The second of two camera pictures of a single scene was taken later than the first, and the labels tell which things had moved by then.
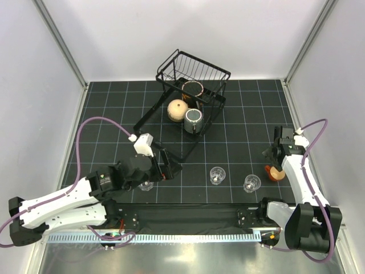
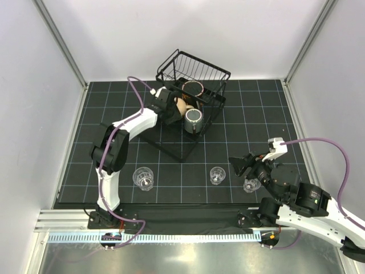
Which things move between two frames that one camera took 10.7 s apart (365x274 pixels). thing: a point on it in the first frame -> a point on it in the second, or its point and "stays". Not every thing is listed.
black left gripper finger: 171,166 -> 175,117
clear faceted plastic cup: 217,174 stays
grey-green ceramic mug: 193,120 stays
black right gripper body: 269,152 -> 259,170
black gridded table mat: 219,132 stays
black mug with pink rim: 193,88 stays
